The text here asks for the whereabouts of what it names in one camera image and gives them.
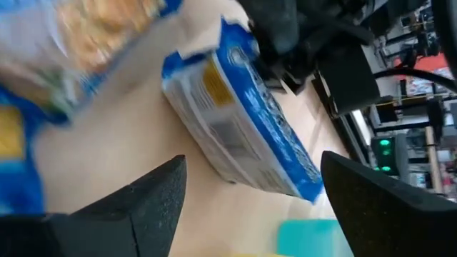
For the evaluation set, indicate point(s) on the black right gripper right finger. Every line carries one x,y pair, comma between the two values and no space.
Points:
385,210

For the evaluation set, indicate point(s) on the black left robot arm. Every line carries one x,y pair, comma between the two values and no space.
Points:
346,78

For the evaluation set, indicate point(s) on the black box green lights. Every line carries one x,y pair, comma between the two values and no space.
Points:
385,157

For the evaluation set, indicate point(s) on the blue Maruchan noodle pack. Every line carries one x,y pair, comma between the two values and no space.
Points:
242,125
53,53

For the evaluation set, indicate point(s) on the teal plastic container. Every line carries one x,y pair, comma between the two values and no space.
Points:
307,239

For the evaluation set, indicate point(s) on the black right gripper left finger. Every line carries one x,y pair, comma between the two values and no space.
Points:
153,200

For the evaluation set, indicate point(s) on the black aluminium table frame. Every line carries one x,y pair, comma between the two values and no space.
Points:
344,132

